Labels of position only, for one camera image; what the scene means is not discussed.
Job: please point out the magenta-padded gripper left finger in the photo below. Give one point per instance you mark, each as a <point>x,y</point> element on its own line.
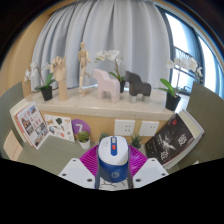
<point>76,171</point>

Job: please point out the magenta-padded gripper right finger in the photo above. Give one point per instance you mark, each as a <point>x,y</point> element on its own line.
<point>150,171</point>

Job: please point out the blue and white computer mouse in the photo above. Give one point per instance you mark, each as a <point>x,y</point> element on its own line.
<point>113,160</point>

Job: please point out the black cover book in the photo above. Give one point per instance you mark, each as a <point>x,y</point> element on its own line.
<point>170,140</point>

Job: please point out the purple round number sign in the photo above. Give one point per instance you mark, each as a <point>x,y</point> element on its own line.
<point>80,126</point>

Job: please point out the illustrated sticker sheet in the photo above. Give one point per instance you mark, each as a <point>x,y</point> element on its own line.
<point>60,128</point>

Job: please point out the beige window ledge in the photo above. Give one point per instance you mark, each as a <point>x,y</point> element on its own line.
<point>100,108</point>

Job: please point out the white orchid in black pot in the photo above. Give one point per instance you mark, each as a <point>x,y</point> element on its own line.
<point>172,101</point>
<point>111,55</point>
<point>46,93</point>

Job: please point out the black horse figure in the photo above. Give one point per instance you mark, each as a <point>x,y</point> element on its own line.
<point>138,86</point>

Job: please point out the pink horse figure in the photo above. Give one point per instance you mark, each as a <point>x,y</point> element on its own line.
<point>108,85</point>

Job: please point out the wooden hand model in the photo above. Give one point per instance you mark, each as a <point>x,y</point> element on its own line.
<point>60,76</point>

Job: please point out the wooden mannequin figure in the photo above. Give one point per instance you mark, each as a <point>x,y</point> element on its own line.
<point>83,63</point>

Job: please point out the grey curtain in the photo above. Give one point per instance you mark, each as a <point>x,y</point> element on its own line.
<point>116,26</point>

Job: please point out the white wall socket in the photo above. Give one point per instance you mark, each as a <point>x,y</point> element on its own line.
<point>124,127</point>
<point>149,128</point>

